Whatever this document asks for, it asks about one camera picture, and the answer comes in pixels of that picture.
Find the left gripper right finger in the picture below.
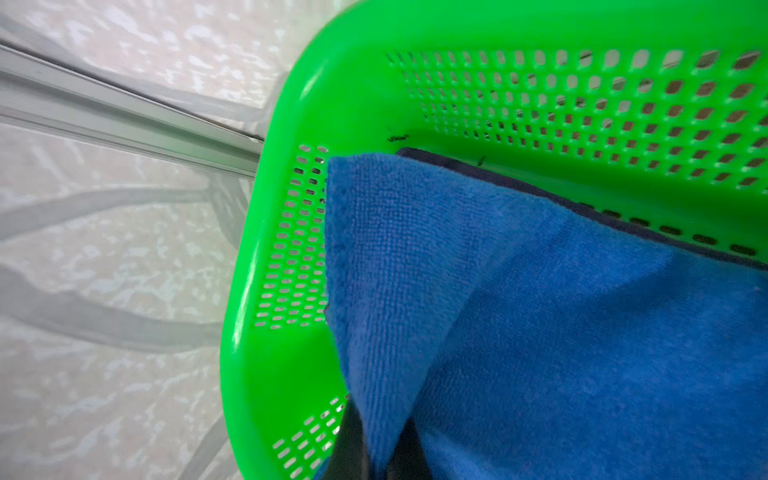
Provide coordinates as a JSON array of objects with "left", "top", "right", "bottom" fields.
[{"left": 386, "top": 419, "right": 433, "bottom": 480}]

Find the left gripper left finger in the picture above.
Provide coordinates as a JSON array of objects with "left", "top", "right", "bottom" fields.
[{"left": 320, "top": 399, "right": 371, "bottom": 480}]

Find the blue towel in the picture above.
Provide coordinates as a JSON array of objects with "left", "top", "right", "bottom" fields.
[{"left": 325, "top": 154, "right": 767, "bottom": 479}]

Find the purple towel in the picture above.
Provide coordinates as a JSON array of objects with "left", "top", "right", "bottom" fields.
[{"left": 396, "top": 148, "right": 767, "bottom": 272}]

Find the green plastic basket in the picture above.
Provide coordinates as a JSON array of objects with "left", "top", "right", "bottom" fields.
[{"left": 220, "top": 1, "right": 767, "bottom": 479}]

